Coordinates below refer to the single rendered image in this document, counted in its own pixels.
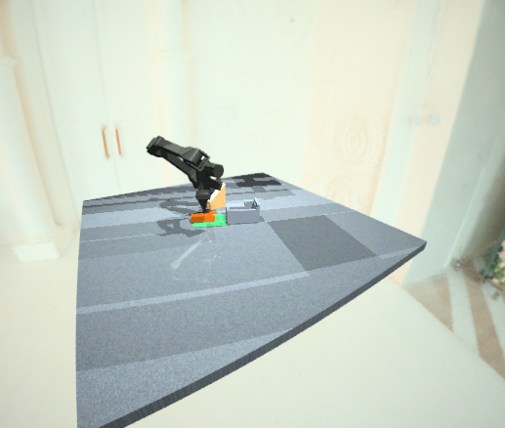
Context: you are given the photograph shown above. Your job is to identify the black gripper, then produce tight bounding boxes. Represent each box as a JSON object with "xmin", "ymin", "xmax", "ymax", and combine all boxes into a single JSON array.
[{"xmin": 196, "ymin": 175, "xmax": 211, "ymax": 211}]

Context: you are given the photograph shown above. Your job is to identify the orange l-shaped part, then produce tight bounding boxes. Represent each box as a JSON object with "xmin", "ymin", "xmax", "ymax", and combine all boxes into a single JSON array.
[{"xmin": 191, "ymin": 210, "xmax": 215, "ymax": 223}]

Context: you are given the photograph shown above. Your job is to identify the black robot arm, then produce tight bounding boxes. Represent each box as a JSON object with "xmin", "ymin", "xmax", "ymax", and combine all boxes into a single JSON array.
[{"xmin": 147, "ymin": 135, "xmax": 224, "ymax": 195}]

